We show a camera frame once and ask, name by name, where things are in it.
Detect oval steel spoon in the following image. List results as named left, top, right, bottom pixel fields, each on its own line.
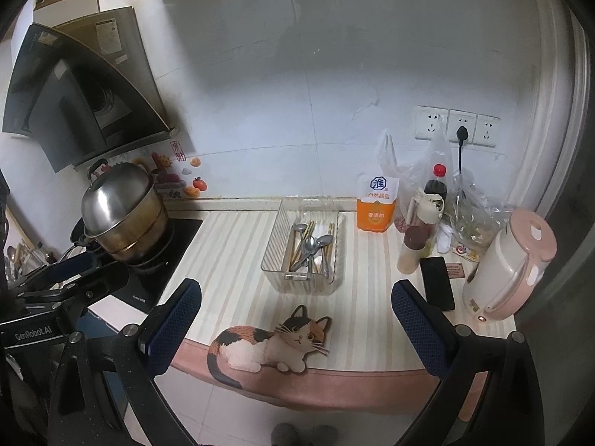
left=316, top=234, right=334, bottom=263

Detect small steel teaspoon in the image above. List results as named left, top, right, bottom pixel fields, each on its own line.
left=323, top=244, right=334, bottom=283

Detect large steel spoon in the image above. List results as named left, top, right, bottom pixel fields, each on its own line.
left=290, top=236, right=318, bottom=272

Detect round steel soup spoon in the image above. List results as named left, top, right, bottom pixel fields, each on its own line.
left=292, top=223, right=308, bottom=262

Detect black induction cooktop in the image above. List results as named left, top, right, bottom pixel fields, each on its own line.
left=88, top=219, right=203, bottom=314

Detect black smartphone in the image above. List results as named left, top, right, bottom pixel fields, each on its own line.
left=419, top=257, right=455, bottom=311

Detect pink white electric kettle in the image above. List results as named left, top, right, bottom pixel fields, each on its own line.
left=463, top=209, right=557, bottom=322

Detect stainless steel pot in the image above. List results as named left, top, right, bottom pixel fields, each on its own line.
left=81, top=159, right=168, bottom=262

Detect clear plastic bag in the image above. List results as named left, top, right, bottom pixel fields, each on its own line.
left=377, top=128, right=514, bottom=255

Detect white lidded bottle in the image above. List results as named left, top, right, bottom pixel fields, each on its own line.
left=406, top=191, right=445, bottom=237

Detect striped cat print mat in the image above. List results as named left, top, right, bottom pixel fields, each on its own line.
left=166, top=208, right=518, bottom=412

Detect red cap sauce bottle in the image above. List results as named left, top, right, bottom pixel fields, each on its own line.
left=424, top=163, right=448, bottom=201

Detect black range hood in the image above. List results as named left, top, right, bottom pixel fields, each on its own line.
left=2, top=6, right=173, bottom=171

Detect clear plastic utensil tray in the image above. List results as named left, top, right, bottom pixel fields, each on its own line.
left=261, top=196, right=342, bottom=296

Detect black power plug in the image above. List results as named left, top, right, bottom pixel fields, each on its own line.
left=456, top=126, right=469, bottom=146

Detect fruit wall stickers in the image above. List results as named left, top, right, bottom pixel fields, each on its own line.
left=148, top=138, right=208, bottom=200

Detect white wall socket panel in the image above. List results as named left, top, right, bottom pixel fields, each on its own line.
left=414, top=106, right=502, bottom=148

